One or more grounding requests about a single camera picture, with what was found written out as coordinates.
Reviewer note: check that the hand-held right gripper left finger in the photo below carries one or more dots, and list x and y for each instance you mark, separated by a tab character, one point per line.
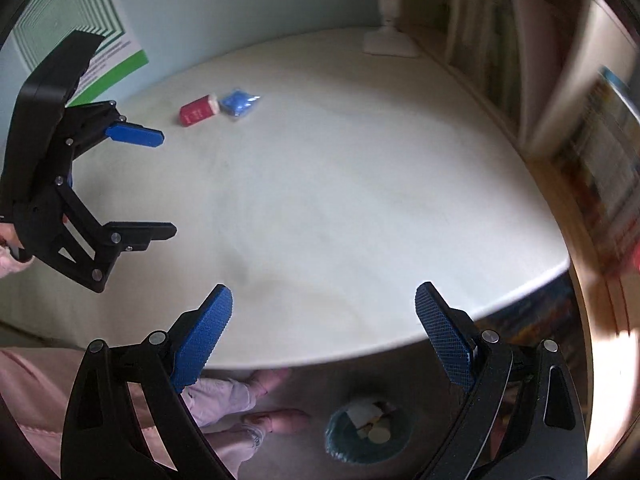
207	332

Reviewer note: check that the person's pink trouser legs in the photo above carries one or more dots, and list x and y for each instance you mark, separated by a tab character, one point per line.
30	400

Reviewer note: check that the row of colourful books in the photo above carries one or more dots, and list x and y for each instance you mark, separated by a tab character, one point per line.
600	170

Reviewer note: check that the white printed carton box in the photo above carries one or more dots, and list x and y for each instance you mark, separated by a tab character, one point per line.
362	415

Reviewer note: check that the dark round waste bin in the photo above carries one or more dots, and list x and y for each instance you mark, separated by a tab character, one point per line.
335	442

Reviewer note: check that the person's left hand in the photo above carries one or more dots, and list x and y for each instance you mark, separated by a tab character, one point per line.
6	236

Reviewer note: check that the small red box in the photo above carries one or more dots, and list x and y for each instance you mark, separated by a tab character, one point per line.
197	111

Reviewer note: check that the wooden bookshelf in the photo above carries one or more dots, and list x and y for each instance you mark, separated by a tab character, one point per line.
550	110

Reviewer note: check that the blue plastic packet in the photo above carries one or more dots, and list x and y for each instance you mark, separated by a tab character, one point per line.
240	103

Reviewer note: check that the green and white poster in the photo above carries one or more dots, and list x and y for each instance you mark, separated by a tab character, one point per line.
65	10

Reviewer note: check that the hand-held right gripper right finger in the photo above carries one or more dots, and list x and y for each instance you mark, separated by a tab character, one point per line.
442	332

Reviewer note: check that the row of pale books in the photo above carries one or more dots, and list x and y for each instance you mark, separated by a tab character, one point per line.
492	50

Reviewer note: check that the white paper roll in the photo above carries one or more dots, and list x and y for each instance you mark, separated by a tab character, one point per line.
380	435

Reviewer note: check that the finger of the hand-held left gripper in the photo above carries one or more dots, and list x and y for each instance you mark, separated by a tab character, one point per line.
130	234
132	134

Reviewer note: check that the pink slipper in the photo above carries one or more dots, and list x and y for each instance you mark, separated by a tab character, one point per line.
272	377
280	419

